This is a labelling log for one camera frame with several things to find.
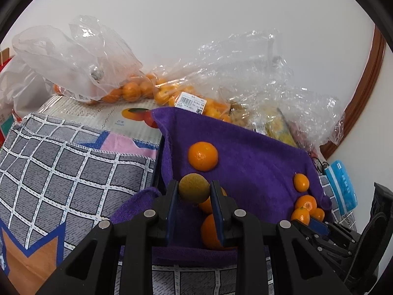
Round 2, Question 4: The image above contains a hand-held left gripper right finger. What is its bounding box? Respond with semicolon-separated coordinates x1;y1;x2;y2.
210;180;353;295

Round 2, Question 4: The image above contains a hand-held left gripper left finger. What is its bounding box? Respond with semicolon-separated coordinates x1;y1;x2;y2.
35;179;179;295

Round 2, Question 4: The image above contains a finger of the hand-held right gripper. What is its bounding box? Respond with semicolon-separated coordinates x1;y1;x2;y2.
292;220;354;259
309;217;360;245

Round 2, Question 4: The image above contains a large orange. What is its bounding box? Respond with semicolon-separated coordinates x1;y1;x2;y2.
198;187;228;214
200;213;237;250

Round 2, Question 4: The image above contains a yellow-green round fruit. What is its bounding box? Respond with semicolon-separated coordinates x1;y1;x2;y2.
179;174;211;203

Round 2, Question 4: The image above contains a blue plastic packet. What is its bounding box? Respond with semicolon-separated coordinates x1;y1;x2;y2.
325;160;359;214

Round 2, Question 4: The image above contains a round orange mandarin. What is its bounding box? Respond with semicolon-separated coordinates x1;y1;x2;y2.
187;141;219;172

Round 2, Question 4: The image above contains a purple towel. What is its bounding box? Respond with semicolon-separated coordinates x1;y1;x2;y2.
109;107;333;268

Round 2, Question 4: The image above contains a grey checked star blanket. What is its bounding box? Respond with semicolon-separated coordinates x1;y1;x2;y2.
0;114;360;295

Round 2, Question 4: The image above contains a clear bag of yellow food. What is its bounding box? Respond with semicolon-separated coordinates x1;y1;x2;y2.
229;86;346;157

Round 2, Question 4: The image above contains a clear bag of mandarins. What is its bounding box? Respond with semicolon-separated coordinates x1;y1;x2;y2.
12;15;157;105
152;31;292;123

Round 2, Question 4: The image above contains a fruit printed cardboard box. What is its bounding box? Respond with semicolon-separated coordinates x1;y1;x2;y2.
34;95;166;148

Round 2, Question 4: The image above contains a red and white box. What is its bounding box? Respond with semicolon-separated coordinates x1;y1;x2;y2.
0;47;23;148

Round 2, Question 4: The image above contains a white plastic bag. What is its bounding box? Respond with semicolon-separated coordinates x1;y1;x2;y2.
0;57;53;120

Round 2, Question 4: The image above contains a thin black wire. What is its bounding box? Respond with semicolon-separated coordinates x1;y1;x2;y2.
311;152;330;173

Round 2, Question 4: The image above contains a brown wooden door frame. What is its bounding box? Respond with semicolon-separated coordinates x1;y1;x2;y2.
319;25;386;159

